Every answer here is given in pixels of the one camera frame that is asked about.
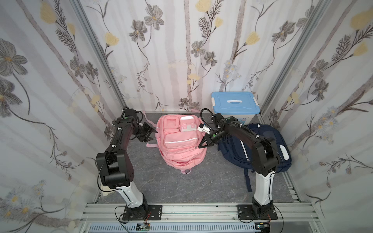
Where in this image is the small circuit board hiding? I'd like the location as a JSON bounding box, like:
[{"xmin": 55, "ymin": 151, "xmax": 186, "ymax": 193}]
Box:
[{"xmin": 136, "ymin": 223, "xmax": 151, "ymax": 231}]

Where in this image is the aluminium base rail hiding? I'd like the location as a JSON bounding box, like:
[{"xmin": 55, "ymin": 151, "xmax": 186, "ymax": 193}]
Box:
[{"xmin": 78, "ymin": 203, "xmax": 326, "ymax": 233}]

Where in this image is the white slotted cable duct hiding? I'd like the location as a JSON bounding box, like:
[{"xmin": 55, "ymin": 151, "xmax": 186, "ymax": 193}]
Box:
[{"xmin": 87, "ymin": 223, "xmax": 260, "ymax": 233}]

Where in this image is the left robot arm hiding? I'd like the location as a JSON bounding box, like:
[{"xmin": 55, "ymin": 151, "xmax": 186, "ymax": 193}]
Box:
[{"xmin": 96, "ymin": 107, "xmax": 156, "ymax": 220}]

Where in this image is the white box with blue lid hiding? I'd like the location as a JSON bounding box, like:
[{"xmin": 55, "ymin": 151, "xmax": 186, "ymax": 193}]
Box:
[{"xmin": 211, "ymin": 92, "xmax": 260, "ymax": 125}]

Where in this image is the pink backpack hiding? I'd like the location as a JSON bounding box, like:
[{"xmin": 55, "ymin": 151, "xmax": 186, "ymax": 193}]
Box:
[{"xmin": 147, "ymin": 115, "xmax": 207, "ymax": 175}]

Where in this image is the navy blue backpack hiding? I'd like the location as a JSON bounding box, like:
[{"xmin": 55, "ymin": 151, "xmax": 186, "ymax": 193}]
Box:
[{"xmin": 218, "ymin": 124, "xmax": 292, "ymax": 192}]

